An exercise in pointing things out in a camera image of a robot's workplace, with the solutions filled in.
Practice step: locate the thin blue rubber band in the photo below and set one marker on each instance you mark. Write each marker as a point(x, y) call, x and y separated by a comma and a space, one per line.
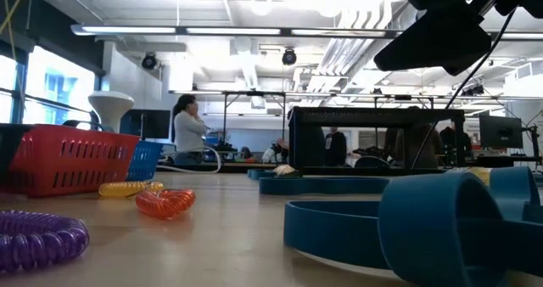
point(322, 186)
point(335, 232)

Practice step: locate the wide blue rubber band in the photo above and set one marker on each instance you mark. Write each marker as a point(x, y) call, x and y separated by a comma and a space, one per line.
point(437, 236)

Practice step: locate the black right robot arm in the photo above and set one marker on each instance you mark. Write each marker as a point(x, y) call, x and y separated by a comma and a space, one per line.
point(437, 41)

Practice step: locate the white desk lamp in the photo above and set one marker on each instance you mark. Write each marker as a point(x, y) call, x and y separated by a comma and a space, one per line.
point(111, 104)

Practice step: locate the person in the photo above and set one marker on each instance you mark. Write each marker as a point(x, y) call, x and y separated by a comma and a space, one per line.
point(336, 149)
point(418, 144)
point(271, 153)
point(449, 140)
point(188, 130)

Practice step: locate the black ceiling spotlight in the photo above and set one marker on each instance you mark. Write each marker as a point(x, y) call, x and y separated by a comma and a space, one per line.
point(149, 61)
point(289, 57)

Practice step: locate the black mesh metal shelf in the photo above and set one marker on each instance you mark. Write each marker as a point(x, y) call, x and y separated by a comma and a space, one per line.
point(365, 117)

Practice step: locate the long ceiling light bar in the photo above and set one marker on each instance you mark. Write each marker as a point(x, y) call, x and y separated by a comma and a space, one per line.
point(233, 31)

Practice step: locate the black computer monitor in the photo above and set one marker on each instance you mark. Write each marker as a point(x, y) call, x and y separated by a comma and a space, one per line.
point(500, 132)
point(146, 123)

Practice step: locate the blue plastic basket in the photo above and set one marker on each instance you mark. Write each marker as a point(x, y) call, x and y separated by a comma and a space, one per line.
point(146, 159)

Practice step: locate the red plastic basket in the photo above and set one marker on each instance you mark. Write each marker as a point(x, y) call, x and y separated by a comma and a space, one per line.
point(38, 159)

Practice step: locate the black background rig frame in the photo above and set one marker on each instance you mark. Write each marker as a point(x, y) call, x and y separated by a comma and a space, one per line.
point(254, 93)

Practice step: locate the black aluminium table frame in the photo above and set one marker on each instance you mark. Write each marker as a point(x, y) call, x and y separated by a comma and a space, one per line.
point(237, 167)

